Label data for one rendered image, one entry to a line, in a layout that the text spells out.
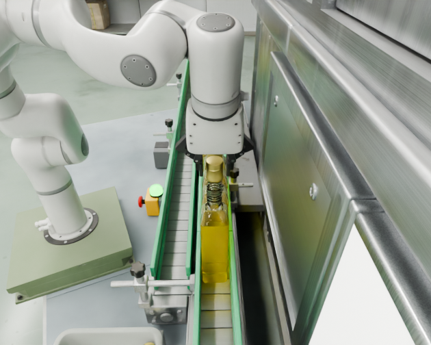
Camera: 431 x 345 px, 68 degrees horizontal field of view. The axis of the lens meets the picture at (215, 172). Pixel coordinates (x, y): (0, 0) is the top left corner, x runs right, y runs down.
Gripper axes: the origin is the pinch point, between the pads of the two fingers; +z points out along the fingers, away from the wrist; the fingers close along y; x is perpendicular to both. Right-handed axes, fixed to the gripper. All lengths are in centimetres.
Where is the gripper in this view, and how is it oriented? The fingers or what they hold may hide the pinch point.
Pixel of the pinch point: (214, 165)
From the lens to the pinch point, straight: 62.8
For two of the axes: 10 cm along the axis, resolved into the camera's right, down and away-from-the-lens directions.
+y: -10.0, 0.1, -0.2
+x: 0.2, 7.9, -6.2
